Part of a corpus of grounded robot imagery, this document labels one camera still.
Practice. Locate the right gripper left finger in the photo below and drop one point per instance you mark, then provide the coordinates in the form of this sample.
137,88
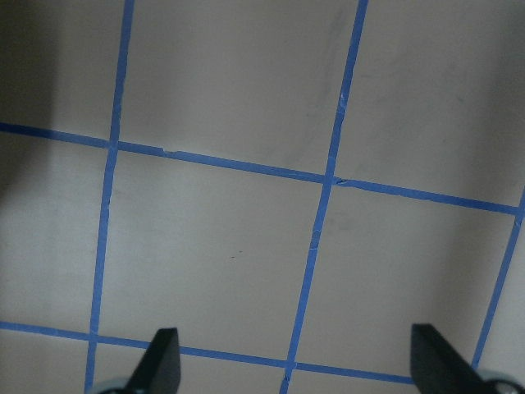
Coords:
159,370

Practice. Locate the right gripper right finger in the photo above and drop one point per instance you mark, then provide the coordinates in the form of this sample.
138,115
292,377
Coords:
436,367

